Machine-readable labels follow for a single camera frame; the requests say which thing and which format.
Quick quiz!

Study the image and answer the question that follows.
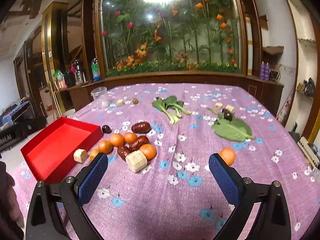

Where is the green label water bottle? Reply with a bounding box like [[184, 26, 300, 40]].
[[91, 58, 101, 82]]

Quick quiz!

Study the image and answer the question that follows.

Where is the small white corn block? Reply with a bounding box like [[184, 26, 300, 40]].
[[73, 148, 88, 164]]

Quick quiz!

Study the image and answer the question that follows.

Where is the bok choy bunch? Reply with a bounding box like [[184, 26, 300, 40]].
[[151, 95, 192, 125]]

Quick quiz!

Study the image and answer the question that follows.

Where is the steel thermos kettle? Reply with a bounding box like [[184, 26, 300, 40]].
[[74, 60, 85, 85]]

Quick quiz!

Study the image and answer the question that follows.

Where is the dark plum on leaf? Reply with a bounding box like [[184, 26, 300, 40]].
[[223, 111, 233, 121]]

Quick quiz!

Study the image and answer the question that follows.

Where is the large green leaf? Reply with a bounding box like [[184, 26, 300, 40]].
[[207, 108, 255, 142]]

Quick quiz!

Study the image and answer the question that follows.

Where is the clear plastic cup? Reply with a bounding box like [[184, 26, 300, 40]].
[[91, 86, 109, 109]]

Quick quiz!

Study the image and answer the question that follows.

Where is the small orange mandarin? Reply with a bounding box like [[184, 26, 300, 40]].
[[89, 149, 100, 160]]

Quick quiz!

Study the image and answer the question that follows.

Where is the dark purple plum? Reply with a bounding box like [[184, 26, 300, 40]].
[[101, 125, 112, 134]]

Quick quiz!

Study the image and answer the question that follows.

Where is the small white corn piece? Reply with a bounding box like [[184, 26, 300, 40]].
[[116, 99, 125, 106]]

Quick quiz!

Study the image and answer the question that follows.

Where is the dark red jujube date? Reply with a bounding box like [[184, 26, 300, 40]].
[[131, 121, 151, 134], [117, 145, 131, 160], [129, 135, 150, 152]]

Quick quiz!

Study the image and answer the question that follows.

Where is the red shallow box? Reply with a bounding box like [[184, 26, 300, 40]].
[[21, 117, 103, 184]]

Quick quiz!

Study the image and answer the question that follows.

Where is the large white corn block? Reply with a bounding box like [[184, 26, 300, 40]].
[[125, 150, 148, 173]]

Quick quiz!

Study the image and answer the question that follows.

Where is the purple bottles pair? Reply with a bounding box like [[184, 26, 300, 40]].
[[259, 62, 270, 81]]

